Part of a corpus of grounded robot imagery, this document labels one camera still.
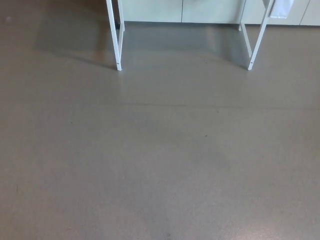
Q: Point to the white desk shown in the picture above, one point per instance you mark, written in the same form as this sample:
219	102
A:
116	50

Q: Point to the small black floor object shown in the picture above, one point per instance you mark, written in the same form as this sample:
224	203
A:
116	24

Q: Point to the low white cabinet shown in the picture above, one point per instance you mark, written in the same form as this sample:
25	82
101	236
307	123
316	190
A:
155	10

